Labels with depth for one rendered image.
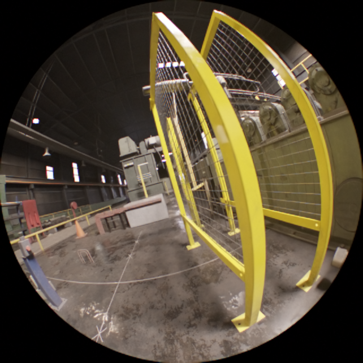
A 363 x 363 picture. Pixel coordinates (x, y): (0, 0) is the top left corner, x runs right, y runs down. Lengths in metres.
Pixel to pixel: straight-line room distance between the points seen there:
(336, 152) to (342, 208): 0.36
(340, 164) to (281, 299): 0.88
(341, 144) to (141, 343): 1.61
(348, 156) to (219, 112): 0.91
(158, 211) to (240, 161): 2.87
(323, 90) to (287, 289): 1.24
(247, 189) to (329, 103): 0.96
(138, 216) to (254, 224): 2.97
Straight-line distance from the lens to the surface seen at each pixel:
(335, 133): 1.03
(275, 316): 0.85
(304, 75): 10.29
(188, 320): 0.89
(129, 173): 3.93
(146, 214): 3.11
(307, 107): 0.61
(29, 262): 1.40
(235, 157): 0.27
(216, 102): 0.31
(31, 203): 7.74
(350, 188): 1.03
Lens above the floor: 0.77
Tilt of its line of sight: level
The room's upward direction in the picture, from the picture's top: 16 degrees counter-clockwise
